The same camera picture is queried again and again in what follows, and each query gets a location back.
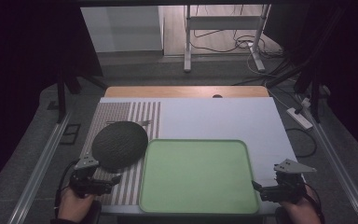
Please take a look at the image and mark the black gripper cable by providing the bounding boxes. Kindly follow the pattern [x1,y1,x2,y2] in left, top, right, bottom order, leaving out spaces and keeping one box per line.
[304,182,326,224]
[53,159,79,218]

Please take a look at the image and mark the metal floor rail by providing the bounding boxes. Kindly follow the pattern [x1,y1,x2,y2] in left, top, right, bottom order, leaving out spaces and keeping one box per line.
[294,92,358,224]
[7,112,73,224]

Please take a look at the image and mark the white floor cable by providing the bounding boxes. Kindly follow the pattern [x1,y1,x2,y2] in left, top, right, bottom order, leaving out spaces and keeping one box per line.
[245,41,296,82]

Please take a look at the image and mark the tangle of black cables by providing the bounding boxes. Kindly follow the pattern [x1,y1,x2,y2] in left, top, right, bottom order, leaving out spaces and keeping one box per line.
[185,4,283,60]

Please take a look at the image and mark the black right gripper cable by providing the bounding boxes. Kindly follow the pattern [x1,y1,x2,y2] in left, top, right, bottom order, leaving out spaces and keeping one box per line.
[304,182,326,224]

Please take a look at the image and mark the white metal desk frame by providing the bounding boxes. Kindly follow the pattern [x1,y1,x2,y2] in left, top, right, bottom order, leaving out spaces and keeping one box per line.
[183,4,272,74]

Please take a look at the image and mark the white table cover board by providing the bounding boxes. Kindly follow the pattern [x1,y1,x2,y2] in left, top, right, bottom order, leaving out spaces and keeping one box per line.
[96,96,299,217]

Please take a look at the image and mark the black curtain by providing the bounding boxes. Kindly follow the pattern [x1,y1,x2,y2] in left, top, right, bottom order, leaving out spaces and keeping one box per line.
[0,0,104,200]
[262,0,358,157]

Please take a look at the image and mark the white power strip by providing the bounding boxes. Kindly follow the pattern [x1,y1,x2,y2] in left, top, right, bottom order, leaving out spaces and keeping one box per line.
[285,106,314,131]

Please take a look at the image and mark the black floor cable loop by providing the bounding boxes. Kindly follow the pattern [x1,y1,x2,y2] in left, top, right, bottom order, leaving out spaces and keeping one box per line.
[284,127,318,159]

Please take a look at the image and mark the white panel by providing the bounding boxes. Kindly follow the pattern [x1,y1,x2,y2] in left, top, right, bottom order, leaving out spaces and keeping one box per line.
[79,5,165,54]

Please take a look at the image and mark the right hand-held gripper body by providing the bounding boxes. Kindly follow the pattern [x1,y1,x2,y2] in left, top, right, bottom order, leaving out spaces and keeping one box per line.
[259,159,318,204]

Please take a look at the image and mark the person's left hand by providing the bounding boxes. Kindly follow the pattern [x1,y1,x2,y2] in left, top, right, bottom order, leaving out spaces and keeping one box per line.
[57,187,96,224]

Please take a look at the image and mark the person's right hand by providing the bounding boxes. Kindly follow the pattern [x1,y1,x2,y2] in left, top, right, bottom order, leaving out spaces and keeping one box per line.
[280,186,323,224]

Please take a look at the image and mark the wooden table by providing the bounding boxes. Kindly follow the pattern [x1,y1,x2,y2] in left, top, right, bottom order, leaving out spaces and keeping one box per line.
[103,85,270,99]

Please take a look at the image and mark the black oval placemat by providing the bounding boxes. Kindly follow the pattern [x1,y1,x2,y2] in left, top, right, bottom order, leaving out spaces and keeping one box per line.
[90,120,149,172]

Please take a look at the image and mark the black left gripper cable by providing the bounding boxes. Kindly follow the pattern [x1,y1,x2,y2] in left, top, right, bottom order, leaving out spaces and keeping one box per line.
[53,159,79,218]

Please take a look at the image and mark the black floor outlet frame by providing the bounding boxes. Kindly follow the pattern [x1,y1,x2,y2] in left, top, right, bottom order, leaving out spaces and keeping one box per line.
[59,123,82,146]

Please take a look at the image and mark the black metal stand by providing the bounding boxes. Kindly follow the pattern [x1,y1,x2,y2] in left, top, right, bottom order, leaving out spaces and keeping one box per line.
[55,69,108,124]
[265,57,323,124]

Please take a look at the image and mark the green plastic tray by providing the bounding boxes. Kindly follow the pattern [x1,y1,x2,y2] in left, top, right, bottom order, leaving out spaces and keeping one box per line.
[138,138,261,216]

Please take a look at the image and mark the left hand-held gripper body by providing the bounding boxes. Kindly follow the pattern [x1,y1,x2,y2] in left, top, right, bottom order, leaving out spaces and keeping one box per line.
[69,154,114,199]

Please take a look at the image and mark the grey striped placemat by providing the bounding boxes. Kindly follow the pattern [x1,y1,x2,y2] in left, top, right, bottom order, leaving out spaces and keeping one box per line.
[79,101,162,206]

